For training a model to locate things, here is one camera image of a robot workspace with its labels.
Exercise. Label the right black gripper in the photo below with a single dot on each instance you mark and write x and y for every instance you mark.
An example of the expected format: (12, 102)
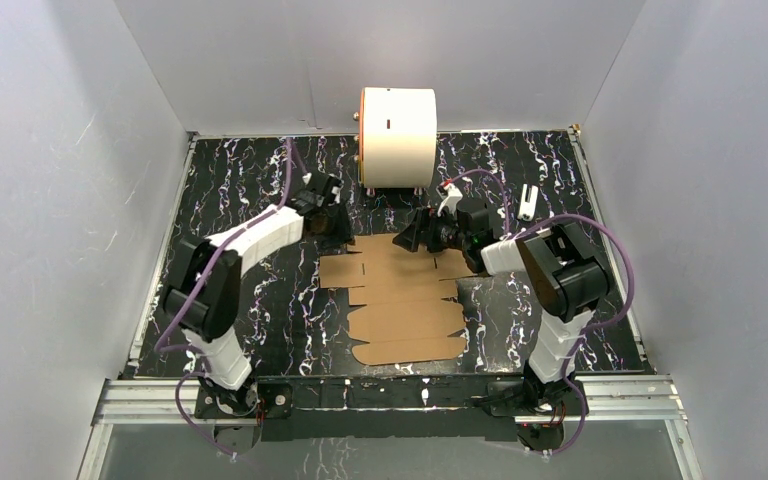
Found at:
(410, 238)

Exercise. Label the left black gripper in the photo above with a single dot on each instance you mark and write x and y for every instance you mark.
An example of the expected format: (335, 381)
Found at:
(334, 221)

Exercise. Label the brown cardboard box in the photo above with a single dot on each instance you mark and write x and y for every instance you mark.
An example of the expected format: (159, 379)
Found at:
(404, 305)

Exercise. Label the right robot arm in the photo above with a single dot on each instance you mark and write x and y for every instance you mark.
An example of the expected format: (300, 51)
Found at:
(568, 276)

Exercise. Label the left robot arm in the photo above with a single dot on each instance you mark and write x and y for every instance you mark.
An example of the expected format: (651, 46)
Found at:
(202, 293)

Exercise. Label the white cylindrical drum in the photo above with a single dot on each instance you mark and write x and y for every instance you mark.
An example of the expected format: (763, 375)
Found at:
(397, 137)

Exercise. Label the small white plastic clip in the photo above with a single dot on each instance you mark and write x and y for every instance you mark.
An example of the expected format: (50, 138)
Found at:
(528, 202)

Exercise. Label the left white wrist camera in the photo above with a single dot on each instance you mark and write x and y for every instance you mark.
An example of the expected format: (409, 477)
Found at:
(321, 189)

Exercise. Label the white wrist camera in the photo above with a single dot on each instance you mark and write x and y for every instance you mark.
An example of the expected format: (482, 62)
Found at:
(450, 196)
(321, 189)

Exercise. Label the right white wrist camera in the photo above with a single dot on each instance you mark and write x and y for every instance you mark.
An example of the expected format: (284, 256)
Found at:
(450, 196)

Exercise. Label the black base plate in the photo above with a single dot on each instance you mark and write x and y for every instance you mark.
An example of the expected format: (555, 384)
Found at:
(406, 406)

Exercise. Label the aluminium frame rail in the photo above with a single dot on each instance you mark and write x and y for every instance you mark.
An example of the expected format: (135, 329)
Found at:
(609, 398)

